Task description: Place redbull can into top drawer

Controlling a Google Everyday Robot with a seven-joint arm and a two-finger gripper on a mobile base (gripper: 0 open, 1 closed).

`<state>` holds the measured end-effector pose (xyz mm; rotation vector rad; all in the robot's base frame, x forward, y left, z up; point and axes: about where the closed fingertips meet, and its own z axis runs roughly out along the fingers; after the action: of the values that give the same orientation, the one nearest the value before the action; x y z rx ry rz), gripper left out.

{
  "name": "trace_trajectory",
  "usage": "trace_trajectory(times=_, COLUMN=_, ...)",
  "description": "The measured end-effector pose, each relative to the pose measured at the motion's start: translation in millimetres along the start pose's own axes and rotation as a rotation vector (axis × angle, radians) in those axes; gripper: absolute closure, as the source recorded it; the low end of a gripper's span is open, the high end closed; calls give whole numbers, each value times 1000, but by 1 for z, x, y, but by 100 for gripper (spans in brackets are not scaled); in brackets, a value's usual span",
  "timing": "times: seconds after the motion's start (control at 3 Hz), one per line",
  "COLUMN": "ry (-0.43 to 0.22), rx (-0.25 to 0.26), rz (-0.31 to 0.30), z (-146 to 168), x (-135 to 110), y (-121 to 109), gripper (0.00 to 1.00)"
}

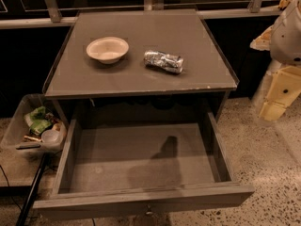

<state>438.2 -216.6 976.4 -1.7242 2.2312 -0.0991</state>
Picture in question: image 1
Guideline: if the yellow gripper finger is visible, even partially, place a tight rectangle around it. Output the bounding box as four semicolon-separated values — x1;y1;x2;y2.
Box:
250;26;272;51
260;66;301;121

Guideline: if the silver redbull can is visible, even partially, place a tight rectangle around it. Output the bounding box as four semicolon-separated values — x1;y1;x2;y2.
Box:
144;50;183;74

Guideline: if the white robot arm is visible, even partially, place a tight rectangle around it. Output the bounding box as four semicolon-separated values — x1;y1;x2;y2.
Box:
250;0;301;121

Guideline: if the metal drawer knob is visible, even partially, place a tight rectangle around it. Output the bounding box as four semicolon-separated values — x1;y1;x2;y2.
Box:
145;205;154;217

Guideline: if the open grey top drawer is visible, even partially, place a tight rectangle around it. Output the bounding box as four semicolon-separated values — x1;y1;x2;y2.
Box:
34;112;254;219

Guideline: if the metal railing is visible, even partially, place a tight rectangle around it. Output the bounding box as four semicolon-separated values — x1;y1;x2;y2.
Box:
0;0;282;29

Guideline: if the white paper bowl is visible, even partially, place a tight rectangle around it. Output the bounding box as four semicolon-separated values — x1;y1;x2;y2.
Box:
86;37;129;64

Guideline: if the grey wooden cabinet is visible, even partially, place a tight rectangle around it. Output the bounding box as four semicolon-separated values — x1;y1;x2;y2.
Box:
43;9;238;117

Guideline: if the clear plastic cup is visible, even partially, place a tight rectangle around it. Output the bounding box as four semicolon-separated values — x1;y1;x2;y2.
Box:
41;130;59;143

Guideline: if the green snack bag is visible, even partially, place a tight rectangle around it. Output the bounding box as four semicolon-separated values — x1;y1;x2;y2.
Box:
24;106;52;136

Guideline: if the clear plastic bin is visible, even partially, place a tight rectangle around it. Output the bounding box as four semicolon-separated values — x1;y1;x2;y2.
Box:
1;94;67;157

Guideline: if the black floor bar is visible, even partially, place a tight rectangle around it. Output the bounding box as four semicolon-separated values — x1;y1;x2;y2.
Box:
16;153;50;226

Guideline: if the white diagonal post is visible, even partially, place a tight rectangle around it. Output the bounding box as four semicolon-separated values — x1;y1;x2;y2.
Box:
251;59;281;109

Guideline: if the black floor cable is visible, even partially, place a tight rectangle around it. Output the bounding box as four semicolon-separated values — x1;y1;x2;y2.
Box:
0;163;23;212

